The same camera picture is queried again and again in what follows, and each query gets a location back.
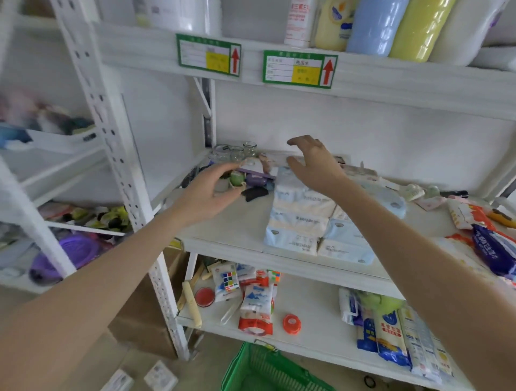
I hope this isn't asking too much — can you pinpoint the yellow lotion bottle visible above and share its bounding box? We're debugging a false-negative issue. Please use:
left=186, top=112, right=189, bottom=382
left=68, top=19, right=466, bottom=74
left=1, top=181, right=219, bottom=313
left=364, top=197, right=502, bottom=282
left=314, top=0, right=359, bottom=52

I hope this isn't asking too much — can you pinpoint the white blue noodle bag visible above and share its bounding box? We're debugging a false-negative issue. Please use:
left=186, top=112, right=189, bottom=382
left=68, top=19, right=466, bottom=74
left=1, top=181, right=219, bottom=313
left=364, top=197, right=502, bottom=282
left=399, top=304, right=456, bottom=383

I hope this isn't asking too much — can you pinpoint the cream rolling pin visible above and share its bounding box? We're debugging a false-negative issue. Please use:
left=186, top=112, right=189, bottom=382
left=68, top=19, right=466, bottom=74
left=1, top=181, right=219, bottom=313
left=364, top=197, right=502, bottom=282
left=181, top=280, right=203, bottom=329

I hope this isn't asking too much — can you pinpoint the tall yellow-green cylinder pack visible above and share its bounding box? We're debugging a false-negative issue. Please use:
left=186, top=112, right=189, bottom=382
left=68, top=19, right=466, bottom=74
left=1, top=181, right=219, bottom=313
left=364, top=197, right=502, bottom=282
left=388, top=0, right=457, bottom=63

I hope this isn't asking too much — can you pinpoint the purple basin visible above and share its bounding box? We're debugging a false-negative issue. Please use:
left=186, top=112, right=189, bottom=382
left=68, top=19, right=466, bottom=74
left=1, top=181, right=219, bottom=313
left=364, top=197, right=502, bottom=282
left=28, top=233, right=106, bottom=287

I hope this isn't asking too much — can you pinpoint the small white plastic bottle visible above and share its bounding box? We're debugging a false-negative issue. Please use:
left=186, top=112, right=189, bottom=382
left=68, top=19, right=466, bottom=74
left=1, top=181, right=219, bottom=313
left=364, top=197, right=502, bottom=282
left=402, top=183, right=426, bottom=202

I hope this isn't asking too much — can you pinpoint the white spray bottle red label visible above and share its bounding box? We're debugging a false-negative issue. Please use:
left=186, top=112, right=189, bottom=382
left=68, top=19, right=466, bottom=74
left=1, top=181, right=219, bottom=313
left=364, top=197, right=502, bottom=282
left=283, top=0, right=319, bottom=48

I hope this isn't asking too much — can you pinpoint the clear plastic spoon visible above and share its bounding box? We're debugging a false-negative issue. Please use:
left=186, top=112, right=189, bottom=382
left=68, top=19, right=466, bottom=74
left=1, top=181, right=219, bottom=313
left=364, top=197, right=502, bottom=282
left=219, top=298, right=242, bottom=326

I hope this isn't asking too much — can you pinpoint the navy wet wipes pack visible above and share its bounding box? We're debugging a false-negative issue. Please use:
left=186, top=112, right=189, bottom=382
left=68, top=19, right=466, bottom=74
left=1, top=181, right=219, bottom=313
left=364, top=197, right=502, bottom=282
left=470, top=223, right=516, bottom=282

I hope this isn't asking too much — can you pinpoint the black fabric piece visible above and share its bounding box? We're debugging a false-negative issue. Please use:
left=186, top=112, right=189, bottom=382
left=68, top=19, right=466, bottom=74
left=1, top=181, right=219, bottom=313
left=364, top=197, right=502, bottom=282
left=241, top=186, right=270, bottom=203

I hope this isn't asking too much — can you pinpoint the green plastic bag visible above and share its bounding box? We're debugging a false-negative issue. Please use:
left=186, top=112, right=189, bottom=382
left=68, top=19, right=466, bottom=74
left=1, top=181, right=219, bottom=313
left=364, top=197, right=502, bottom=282
left=356, top=291, right=406, bottom=316

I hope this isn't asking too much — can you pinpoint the white flat packet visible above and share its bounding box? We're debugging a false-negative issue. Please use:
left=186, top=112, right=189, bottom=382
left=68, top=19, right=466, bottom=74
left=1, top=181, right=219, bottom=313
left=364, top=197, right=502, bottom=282
left=99, top=368, right=135, bottom=391
left=144, top=359, right=180, bottom=391

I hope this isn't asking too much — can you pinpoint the white metal side rack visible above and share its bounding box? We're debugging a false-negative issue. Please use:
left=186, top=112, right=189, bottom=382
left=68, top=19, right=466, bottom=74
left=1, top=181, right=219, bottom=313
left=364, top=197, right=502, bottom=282
left=0, top=0, right=142, bottom=295

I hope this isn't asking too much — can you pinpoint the white bottle pink pump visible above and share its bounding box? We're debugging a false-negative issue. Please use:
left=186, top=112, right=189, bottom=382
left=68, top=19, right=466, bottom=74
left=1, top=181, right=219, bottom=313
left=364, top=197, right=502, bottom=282
left=428, top=0, right=510, bottom=67

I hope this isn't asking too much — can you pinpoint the tall blue cylinder pack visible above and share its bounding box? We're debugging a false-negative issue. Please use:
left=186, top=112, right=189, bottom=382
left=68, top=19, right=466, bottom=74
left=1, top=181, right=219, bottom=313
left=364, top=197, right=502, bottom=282
left=346, top=0, right=410, bottom=57

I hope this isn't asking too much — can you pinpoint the white plastic tray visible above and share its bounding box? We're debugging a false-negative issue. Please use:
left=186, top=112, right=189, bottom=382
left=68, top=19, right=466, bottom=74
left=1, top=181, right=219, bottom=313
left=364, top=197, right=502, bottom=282
left=26, top=127, right=99, bottom=155

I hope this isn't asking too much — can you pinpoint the person's right forearm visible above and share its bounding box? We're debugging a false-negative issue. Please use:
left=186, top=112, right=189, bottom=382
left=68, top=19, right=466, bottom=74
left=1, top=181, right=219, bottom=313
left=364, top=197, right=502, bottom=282
left=334, top=177, right=516, bottom=391

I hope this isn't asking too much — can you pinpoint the blue yellow noodle bag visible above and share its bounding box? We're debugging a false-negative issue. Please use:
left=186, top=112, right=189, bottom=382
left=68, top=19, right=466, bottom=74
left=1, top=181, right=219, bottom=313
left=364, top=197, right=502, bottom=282
left=372, top=308, right=412, bottom=368

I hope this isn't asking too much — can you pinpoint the pink card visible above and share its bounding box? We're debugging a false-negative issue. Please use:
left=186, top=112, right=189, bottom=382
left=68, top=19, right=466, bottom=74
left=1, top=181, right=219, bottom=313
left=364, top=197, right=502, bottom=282
left=415, top=195, right=447, bottom=212

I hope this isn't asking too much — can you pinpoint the plain white tube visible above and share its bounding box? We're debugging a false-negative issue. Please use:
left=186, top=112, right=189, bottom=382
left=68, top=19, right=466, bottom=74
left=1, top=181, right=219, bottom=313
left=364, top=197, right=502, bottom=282
left=469, top=46, right=516, bottom=73

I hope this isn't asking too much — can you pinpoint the stack of pale tissue packs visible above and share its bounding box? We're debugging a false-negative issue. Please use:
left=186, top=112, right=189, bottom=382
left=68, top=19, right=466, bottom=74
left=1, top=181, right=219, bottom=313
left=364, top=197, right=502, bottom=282
left=264, top=165, right=407, bottom=266

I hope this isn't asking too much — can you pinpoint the red round lid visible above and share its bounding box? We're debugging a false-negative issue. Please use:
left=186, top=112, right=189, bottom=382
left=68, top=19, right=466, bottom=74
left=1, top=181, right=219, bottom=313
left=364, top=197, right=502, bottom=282
left=195, top=286, right=217, bottom=308

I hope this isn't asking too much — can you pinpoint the white lilac flat case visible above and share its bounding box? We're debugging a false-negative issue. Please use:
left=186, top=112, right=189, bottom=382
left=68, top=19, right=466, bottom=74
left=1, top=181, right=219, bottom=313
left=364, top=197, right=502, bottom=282
left=240, top=157, right=279, bottom=180

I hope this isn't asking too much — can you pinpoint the pale green hairbrush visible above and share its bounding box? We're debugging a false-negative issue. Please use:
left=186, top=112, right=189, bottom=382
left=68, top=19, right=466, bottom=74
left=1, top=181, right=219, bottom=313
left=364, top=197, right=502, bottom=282
left=180, top=165, right=200, bottom=190

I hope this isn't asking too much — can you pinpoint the cube puzzle in packet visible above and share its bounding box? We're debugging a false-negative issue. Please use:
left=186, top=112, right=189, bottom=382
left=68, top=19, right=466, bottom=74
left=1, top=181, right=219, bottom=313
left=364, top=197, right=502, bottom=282
left=210, top=262, right=242, bottom=303

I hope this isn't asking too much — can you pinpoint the pile of red white packets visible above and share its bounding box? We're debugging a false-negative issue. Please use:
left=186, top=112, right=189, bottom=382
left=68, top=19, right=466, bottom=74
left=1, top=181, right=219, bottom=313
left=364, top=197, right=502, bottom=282
left=433, top=197, right=516, bottom=287

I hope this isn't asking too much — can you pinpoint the orange round tape dispenser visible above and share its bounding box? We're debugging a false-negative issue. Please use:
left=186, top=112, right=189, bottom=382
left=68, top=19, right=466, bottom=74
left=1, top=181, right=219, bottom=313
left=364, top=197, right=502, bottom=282
left=282, top=314, right=302, bottom=336

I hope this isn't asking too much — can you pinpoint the small blue noodle bag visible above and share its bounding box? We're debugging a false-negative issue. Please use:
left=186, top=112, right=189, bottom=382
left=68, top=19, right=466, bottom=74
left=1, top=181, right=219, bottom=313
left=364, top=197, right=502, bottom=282
left=356, top=310, right=379, bottom=354

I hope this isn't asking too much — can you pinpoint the pile of hand tools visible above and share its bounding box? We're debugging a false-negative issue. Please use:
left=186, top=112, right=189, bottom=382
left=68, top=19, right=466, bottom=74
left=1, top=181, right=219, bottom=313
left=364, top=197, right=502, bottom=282
left=38, top=201, right=134, bottom=234

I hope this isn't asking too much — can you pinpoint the green plastic basket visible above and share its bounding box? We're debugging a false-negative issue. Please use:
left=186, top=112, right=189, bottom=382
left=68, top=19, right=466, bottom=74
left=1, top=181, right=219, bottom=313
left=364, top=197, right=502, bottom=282
left=220, top=341, right=336, bottom=391

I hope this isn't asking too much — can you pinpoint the yellow utility knife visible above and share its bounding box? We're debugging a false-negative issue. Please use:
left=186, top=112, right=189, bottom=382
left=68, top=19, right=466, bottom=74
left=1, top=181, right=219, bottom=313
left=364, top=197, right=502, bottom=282
left=485, top=208, right=516, bottom=229

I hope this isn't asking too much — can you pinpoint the brown cardboard box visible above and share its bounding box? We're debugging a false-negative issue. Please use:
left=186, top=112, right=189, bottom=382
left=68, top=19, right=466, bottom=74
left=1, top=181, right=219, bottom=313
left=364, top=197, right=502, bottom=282
left=107, top=248, right=190, bottom=360

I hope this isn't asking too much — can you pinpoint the white blue wipes pack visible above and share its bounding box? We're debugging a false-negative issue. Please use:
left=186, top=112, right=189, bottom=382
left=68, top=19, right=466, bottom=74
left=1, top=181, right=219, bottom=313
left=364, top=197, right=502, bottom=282
left=338, top=287, right=362, bottom=326

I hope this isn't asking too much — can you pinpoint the white blue red salt bag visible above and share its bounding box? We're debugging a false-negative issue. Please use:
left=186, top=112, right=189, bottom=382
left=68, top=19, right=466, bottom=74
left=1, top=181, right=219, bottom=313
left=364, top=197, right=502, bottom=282
left=238, top=284, right=276, bottom=336
left=235, top=264, right=270, bottom=287

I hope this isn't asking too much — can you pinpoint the person's left hand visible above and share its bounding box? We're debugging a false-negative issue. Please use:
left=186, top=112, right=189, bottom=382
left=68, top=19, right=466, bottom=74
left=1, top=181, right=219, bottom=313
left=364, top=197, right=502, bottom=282
left=169, top=161, right=247, bottom=229

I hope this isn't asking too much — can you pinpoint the white metal shelving unit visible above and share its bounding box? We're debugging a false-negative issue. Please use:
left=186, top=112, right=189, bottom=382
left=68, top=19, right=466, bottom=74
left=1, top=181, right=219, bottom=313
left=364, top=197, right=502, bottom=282
left=48, top=0, right=516, bottom=391

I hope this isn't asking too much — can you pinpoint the person's right hand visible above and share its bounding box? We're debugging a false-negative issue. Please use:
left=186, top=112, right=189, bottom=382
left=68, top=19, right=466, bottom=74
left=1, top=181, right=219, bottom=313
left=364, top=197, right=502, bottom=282
left=286, top=135, right=352, bottom=199

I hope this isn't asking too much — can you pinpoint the person's left forearm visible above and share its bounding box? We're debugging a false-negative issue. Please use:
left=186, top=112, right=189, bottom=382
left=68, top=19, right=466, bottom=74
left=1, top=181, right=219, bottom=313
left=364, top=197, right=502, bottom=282
left=0, top=205, right=190, bottom=391

